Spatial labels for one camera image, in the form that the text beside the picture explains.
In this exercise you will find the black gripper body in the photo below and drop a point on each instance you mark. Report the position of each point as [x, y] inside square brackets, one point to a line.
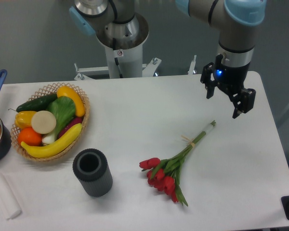
[230, 80]

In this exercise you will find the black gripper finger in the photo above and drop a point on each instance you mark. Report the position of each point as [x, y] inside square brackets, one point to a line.
[206, 79]
[243, 101]

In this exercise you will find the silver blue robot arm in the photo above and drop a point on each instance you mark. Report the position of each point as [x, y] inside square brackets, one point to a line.
[122, 32]

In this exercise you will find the red tulip bouquet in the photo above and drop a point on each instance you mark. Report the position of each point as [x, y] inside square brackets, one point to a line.
[165, 174]

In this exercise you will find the purple eggplant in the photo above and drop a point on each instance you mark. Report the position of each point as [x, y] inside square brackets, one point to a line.
[74, 121]

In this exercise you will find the dark grey ribbed vase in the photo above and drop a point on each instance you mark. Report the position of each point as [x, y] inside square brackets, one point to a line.
[91, 168]

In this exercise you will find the green lettuce leaf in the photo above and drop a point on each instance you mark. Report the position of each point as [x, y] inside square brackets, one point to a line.
[63, 108]

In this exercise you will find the woven wicker basket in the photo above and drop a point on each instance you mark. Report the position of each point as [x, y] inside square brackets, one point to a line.
[46, 90]

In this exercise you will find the green cucumber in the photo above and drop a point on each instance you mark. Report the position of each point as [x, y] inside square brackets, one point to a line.
[38, 104]

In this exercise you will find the beige round onion slice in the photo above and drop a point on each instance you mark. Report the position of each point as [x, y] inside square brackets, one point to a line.
[43, 122]

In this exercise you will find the white leek stalk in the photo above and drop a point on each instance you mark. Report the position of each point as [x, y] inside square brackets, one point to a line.
[49, 138]

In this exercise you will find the yellow banana-shaped squash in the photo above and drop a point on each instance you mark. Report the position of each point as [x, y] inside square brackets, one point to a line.
[56, 147]

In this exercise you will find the orange fruit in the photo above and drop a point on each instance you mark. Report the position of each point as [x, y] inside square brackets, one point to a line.
[30, 137]

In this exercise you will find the yellow bell pepper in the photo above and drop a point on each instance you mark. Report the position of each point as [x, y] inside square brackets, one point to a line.
[23, 119]

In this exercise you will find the white rolled cloth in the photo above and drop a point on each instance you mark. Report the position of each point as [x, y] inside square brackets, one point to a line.
[8, 202]

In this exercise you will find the white metal base frame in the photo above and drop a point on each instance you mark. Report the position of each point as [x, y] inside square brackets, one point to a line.
[149, 70]

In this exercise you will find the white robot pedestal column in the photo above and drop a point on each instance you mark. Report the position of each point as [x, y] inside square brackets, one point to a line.
[125, 63]

